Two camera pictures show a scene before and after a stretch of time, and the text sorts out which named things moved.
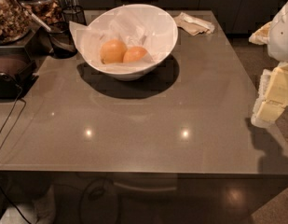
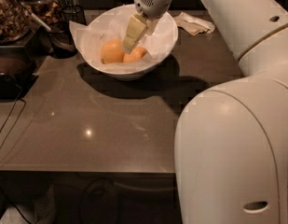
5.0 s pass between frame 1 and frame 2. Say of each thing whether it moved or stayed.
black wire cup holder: stayed
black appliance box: stayed
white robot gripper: moved
